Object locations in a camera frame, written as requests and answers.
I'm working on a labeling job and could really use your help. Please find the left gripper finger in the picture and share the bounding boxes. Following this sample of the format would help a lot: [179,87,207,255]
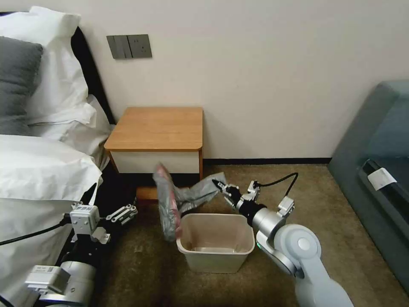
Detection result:
[78,182,98,211]
[98,204,138,228]

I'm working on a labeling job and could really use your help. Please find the wooden nightstand with white drawer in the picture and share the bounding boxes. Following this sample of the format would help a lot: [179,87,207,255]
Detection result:
[103,107,205,201]

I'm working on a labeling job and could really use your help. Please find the grey and red garbage bag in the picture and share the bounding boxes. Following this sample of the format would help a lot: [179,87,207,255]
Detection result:
[152,162,228,243]

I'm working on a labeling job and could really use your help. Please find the grey wall switch panel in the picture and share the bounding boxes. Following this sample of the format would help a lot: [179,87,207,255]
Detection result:
[106,34,153,60]

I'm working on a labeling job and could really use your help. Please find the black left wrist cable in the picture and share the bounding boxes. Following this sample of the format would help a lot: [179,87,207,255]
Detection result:
[0,214,73,247]

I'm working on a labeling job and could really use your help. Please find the black skirting board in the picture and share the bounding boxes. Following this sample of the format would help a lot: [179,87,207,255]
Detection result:
[203,157,331,165]

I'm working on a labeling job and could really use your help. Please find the white duvet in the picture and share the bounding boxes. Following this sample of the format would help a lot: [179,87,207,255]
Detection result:
[0,133,104,301]

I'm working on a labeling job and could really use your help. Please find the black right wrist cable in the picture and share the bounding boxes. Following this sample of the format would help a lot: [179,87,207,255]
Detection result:
[255,172,300,206]

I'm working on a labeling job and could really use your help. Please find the dark grey pillow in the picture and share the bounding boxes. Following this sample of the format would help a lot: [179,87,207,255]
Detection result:
[0,35,44,137]

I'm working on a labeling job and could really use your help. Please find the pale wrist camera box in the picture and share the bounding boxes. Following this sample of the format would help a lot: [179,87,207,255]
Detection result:
[69,204,99,237]
[247,180,262,203]

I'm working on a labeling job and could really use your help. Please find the white pillow with flanged edge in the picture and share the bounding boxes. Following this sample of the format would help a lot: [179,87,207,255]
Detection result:
[28,94,116,169]

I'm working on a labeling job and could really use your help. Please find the large white pillow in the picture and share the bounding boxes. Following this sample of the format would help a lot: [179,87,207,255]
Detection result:
[0,6,97,126]

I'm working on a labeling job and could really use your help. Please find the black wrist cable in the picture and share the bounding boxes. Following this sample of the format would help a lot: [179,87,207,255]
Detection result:
[255,172,300,206]
[0,214,73,247]

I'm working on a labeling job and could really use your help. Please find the grey-green sofa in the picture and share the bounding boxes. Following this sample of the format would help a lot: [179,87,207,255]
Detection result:
[328,79,409,307]

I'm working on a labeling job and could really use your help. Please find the dark bed base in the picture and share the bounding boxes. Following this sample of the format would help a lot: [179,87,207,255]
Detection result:
[56,159,138,268]

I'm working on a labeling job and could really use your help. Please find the beige plastic trash can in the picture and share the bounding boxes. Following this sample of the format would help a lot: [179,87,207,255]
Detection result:
[176,213,256,274]

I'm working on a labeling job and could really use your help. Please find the black bed headboard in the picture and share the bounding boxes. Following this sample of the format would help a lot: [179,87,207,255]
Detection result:
[69,25,117,126]

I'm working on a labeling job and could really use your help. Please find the black bar with white label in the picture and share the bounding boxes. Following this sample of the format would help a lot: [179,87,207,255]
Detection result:
[357,159,409,210]

